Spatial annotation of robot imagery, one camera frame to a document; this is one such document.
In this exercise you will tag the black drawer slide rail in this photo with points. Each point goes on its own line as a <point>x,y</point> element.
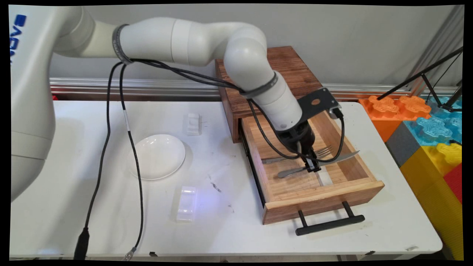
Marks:
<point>255,173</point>

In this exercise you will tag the white round plate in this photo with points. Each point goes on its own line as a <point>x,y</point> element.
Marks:
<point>157,157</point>

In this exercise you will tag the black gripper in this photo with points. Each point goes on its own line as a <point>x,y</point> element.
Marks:
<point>297,138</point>

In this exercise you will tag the blue giant toy block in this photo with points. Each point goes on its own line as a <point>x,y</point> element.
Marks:
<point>436,127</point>

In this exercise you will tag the light wooden drawer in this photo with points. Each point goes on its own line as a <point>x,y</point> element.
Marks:
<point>295,188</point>

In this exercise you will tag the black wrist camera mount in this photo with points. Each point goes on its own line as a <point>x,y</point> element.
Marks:
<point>317,101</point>

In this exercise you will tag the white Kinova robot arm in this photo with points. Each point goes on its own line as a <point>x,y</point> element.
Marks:
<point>199,40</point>

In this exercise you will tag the aluminium rail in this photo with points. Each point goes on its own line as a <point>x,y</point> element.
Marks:
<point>147,87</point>

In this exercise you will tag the red giant toy block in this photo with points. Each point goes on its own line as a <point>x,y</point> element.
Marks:
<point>455,181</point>

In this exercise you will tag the grey giant toy block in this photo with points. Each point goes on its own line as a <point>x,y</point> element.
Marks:
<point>404,146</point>

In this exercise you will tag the orange giant toy block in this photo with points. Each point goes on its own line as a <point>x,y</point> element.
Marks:
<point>388,111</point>

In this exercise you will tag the dark brown wooden cabinet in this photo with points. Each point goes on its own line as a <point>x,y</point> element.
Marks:
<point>295,70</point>

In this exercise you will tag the small white cutlery rest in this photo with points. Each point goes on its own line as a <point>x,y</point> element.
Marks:
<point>194,123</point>
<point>326,180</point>

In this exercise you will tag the long translucent white cutlery rest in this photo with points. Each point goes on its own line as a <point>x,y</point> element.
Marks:
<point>186,205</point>

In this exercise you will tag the black tripod stand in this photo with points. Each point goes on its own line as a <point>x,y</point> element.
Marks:
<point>417,77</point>

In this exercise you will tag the silver metal knife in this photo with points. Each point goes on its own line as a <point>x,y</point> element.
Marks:
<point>343,157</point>

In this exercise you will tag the silver metal fork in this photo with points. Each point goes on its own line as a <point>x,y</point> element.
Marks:
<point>325,150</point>

